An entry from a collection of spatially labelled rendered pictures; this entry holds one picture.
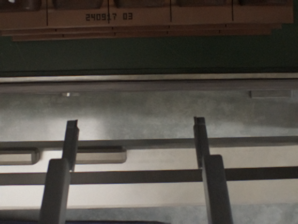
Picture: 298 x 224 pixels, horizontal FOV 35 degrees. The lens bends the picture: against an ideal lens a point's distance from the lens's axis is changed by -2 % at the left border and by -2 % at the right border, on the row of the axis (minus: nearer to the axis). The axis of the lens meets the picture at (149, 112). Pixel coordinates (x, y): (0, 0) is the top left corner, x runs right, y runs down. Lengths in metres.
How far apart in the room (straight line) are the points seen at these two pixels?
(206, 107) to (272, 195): 0.60
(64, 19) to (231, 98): 0.76
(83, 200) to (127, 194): 0.03
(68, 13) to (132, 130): 0.73
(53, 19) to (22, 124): 0.75
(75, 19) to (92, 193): 0.16
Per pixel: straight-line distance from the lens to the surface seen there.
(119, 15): 0.17
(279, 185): 0.32
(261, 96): 0.92
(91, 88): 0.19
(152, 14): 0.17
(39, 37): 0.20
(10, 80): 0.22
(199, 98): 0.90
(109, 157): 0.29
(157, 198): 0.30
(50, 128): 0.90
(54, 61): 0.21
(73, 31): 0.18
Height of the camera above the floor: 0.89
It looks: 87 degrees down
